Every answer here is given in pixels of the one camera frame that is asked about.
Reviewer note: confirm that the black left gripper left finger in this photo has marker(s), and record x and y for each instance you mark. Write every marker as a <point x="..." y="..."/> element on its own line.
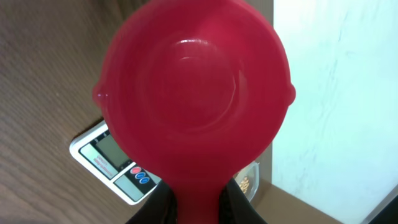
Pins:
<point x="160" y="207"/>

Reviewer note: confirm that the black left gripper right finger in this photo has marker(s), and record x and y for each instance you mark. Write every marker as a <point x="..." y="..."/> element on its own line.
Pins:
<point x="235" y="208"/>

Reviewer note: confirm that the red plastic measuring scoop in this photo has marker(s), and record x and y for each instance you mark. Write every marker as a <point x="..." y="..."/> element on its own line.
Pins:
<point x="194" y="90"/>

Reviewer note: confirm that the white digital kitchen scale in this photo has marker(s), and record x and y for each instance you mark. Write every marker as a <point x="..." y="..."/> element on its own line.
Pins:
<point x="97" y="151"/>

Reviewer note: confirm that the pile of soybeans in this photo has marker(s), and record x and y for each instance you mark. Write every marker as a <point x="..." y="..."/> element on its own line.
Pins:
<point x="245" y="184"/>

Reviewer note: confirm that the clear plastic container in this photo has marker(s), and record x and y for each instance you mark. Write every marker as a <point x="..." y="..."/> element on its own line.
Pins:
<point x="252" y="172"/>

